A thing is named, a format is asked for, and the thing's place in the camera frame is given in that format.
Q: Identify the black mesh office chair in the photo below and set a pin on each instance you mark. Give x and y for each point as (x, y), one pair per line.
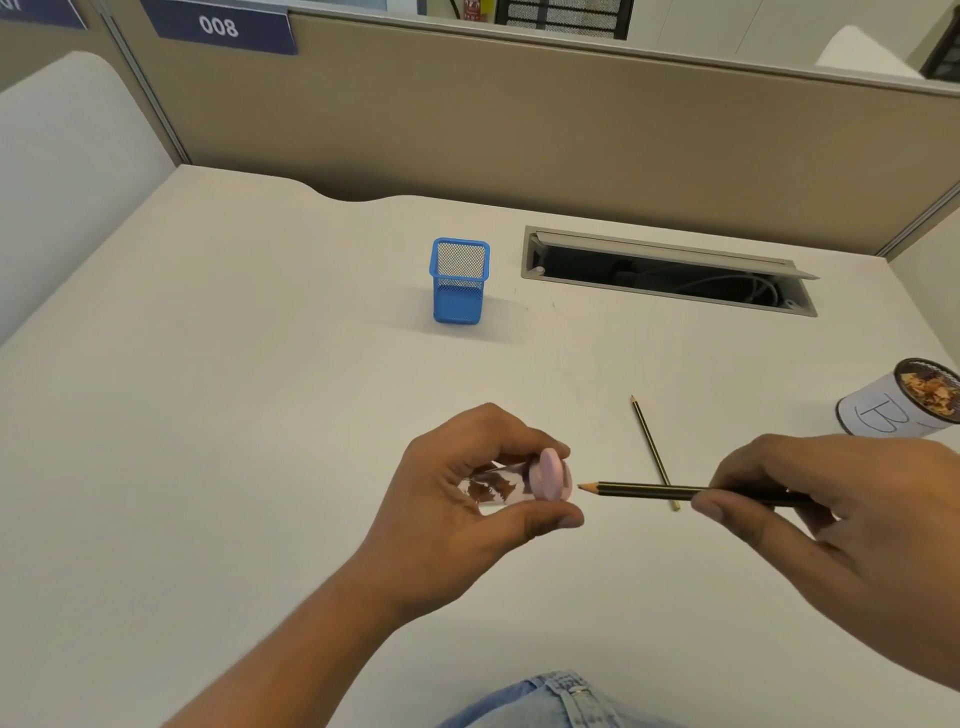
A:
(945, 52)
(562, 16)

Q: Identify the grey partition post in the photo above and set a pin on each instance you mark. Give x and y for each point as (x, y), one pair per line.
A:
(919, 219)
(146, 86)

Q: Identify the blue mesh pen holder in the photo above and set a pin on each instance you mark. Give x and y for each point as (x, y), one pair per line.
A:
(457, 307)

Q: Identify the person's right hand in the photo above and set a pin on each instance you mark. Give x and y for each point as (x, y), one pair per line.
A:
(855, 540)

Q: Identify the black mesh cup white label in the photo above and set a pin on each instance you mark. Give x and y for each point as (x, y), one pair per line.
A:
(877, 412)

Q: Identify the wide beige partition panel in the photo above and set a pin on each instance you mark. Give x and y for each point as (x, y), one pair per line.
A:
(562, 127)

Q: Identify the black yellow striped pencil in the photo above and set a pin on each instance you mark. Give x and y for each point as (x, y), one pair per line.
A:
(646, 435)
(645, 490)

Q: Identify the white side divider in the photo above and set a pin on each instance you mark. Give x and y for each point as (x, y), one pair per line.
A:
(67, 187)
(934, 300)

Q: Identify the person's left hand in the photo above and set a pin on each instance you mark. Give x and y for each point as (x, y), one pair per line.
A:
(420, 540)

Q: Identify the light blue jeans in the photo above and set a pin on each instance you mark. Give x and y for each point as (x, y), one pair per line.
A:
(555, 709)

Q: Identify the red fire extinguisher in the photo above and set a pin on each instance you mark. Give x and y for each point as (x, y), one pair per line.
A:
(472, 9)

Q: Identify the pink clear pencil sharpener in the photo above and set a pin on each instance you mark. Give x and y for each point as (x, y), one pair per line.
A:
(551, 476)

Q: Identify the white rounded background divider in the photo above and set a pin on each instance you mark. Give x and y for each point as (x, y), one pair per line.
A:
(862, 54)

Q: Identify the narrow beige partition panel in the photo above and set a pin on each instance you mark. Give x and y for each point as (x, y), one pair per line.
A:
(37, 45)

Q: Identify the blue number sign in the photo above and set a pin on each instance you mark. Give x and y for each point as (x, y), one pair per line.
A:
(37, 9)
(217, 26)

